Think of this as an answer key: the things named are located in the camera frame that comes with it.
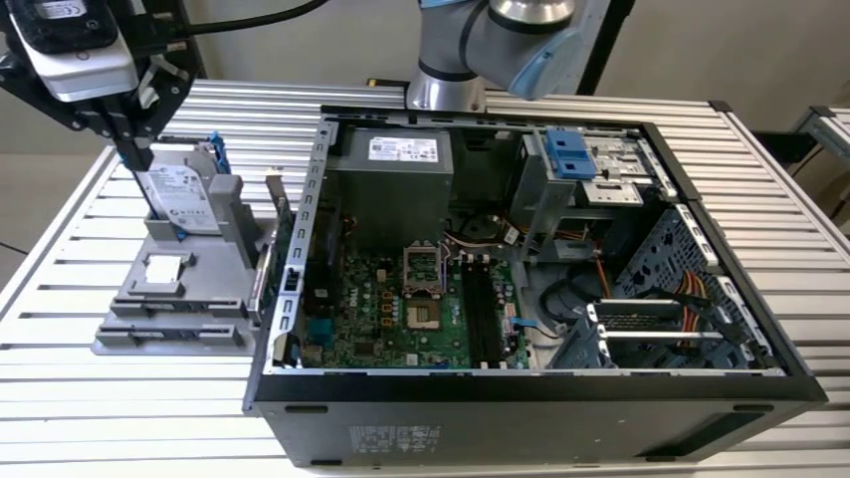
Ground silver CPU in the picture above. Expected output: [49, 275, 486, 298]
[141, 255, 183, 286]

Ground metal disk bay cage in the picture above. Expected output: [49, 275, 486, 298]
[547, 201, 791, 373]

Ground CPU socket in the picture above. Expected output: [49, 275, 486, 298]
[404, 297, 445, 334]

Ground black RAM slot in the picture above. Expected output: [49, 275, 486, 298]
[486, 258, 510, 368]
[478, 258, 502, 368]
[460, 258, 484, 368]
[470, 258, 492, 368]

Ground hard disk in blue carrier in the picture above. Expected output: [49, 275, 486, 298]
[125, 129, 232, 241]

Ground black upright post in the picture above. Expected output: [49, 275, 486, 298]
[157, 0, 208, 81]
[574, 0, 638, 97]

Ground black cable loop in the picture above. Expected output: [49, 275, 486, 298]
[538, 275, 594, 336]

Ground grey parts rack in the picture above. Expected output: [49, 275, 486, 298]
[89, 172, 297, 358]

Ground grey power supply unit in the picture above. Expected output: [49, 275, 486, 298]
[329, 126, 455, 250]

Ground black case fan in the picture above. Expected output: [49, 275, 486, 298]
[315, 194, 348, 274]

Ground black round cooler fan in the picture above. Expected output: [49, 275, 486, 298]
[455, 211, 514, 246]

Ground green motherboard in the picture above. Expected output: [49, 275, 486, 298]
[297, 247, 534, 370]

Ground aluminium side table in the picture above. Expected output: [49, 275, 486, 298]
[788, 105, 850, 165]

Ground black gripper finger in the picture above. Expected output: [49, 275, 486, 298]
[0, 61, 139, 172]
[125, 56, 195, 172]

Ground green graphics card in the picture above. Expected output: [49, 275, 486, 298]
[249, 167, 297, 323]

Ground blue drive latch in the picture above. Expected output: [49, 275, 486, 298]
[540, 126, 594, 181]

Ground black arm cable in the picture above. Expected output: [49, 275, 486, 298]
[155, 0, 331, 51]

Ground thin data cable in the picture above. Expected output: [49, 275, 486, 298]
[504, 316, 566, 336]

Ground orange data cable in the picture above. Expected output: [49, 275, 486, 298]
[592, 248, 614, 300]

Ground metal socket cover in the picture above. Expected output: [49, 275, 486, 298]
[401, 238, 445, 299]

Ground yellow red power wires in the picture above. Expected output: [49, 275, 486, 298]
[667, 271, 710, 350]

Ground black PC case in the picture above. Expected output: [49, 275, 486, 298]
[241, 103, 830, 469]

